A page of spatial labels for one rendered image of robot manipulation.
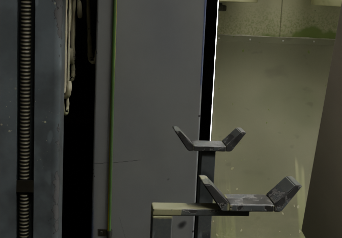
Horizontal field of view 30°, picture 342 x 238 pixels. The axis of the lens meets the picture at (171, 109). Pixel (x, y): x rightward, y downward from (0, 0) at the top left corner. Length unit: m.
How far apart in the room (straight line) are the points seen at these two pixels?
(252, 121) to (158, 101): 1.79
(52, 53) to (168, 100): 0.54
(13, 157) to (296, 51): 2.56
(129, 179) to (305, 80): 1.98
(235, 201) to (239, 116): 2.32
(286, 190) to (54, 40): 0.23
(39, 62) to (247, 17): 2.49
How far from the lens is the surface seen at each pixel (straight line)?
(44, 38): 0.56
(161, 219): 0.51
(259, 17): 3.02
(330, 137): 1.91
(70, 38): 1.14
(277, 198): 0.52
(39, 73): 0.56
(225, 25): 2.99
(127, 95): 1.07
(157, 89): 1.07
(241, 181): 2.74
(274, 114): 2.88
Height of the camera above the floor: 1.26
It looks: 10 degrees down
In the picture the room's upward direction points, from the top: 3 degrees clockwise
